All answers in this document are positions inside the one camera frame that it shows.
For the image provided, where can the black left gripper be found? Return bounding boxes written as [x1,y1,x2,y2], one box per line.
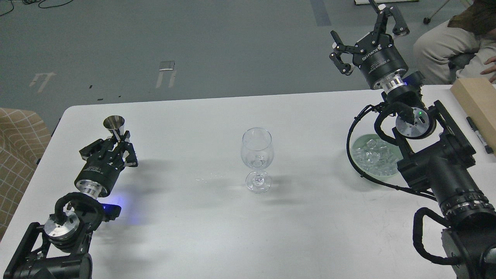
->
[74,131,138,198]

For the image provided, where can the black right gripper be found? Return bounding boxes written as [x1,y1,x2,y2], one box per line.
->
[329,0,410,90]

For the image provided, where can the steel cocktail jigger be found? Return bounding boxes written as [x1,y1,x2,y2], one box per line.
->
[103,115,125,141]

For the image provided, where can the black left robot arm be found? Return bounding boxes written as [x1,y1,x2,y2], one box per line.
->
[3,128,138,279]

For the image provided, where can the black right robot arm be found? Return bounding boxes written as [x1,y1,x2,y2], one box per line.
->
[329,0,496,279]

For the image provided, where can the green bowl of ice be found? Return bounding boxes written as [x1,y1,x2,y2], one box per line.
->
[351,134,403,180]

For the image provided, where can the clear wine glass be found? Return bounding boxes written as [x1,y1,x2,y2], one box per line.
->
[241,127,274,194]

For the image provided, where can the person's hand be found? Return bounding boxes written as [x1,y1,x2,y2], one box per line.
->
[480,56,496,83]

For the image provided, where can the seated person beige trousers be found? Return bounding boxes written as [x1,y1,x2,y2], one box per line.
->
[413,0,496,85]

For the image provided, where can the beige checked cloth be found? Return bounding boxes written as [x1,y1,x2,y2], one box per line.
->
[0,108,51,238]

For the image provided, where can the grey floor plate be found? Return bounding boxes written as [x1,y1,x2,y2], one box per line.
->
[159,60,175,71]

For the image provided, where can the wooden block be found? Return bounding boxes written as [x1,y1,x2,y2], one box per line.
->
[450,78,496,151]

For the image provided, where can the black marker pen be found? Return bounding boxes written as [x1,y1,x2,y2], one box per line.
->
[466,116,494,154]

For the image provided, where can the black floor cable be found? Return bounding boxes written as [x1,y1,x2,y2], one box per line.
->
[0,0,74,17]

